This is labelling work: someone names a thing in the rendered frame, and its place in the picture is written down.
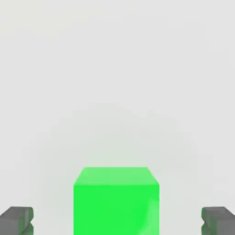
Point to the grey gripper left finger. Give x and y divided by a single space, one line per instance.
13 219

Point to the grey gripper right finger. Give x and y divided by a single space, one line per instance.
219 220

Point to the small green cube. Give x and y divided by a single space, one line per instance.
115 207

